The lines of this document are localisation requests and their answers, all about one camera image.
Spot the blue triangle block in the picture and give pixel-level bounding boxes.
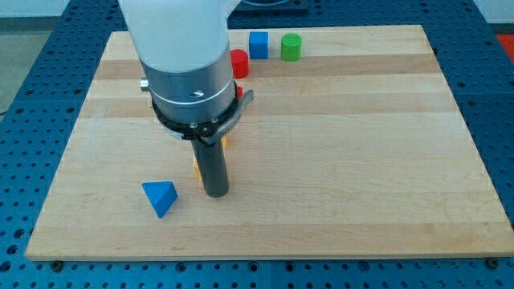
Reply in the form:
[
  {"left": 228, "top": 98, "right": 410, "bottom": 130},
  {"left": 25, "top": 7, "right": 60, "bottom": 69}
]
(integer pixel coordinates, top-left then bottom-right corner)
[{"left": 141, "top": 181, "right": 178, "bottom": 218}]

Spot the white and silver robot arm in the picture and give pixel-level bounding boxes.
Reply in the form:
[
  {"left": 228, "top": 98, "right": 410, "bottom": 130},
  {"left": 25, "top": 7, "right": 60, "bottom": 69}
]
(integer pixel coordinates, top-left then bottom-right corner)
[{"left": 119, "top": 0, "right": 240, "bottom": 124}]

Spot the yellow hexagon block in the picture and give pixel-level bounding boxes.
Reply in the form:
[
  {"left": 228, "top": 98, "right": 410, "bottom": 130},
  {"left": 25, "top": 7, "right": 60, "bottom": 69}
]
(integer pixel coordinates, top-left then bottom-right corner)
[{"left": 192, "top": 135, "right": 230, "bottom": 189}]

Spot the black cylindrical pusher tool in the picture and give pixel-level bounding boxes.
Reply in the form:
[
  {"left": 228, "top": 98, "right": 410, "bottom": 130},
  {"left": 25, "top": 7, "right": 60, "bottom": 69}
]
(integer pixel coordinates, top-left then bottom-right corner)
[{"left": 192, "top": 140, "right": 230, "bottom": 198}]

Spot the small red block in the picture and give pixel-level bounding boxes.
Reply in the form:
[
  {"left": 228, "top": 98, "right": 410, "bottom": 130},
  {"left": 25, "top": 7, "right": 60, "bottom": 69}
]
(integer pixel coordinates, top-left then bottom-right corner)
[{"left": 236, "top": 86, "right": 243, "bottom": 100}]

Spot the red cylinder block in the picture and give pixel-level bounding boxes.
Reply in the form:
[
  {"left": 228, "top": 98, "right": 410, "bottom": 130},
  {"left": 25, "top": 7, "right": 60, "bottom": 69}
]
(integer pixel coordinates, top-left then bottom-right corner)
[{"left": 230, "top": 49, "right": 250, "bottom": 79}]

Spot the wooden board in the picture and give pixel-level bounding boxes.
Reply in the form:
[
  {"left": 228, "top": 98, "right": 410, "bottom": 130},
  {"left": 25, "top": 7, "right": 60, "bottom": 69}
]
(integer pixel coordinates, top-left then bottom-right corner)
[{"left": 25, "top": 25, "right": 513, "bottom": 261}]

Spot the blue cube block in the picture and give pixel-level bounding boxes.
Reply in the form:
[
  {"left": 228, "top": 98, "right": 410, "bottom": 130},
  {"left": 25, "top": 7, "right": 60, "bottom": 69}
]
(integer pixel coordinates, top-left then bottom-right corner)
[{"left": 248, "top": 31, "right": 269, "bottom": 59}]

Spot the green cylinder block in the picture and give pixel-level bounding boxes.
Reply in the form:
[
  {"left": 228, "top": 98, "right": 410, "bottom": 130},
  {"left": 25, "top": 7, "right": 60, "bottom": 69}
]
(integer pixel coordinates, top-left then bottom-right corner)
[{"left": 280, "top": 33, "right": 303, "bottom": 62}]

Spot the black clamp ring with lever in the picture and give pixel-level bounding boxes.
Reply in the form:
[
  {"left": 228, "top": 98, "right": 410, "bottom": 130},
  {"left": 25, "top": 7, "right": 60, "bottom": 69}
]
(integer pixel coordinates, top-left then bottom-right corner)
[{"left": 151, "top": 89, "right": 255, "bottom": 146}]

